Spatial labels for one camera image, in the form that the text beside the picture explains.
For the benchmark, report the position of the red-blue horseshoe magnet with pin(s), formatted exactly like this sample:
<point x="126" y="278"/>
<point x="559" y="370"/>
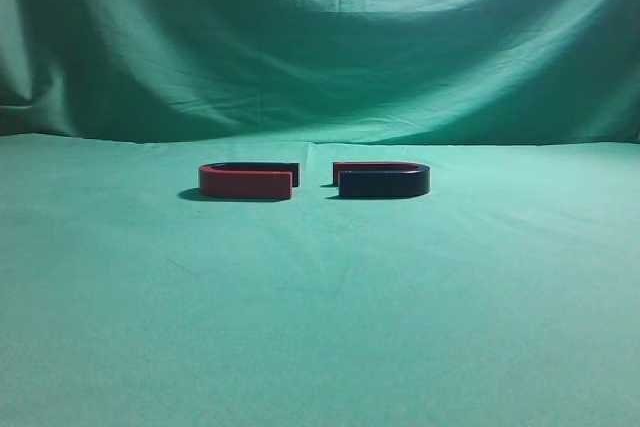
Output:
<point x="249" y="180"/>
<point x="381" y="179"/>

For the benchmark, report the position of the green cloth backdrop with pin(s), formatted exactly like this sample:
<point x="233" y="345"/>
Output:
<point x="506" y="296"/>

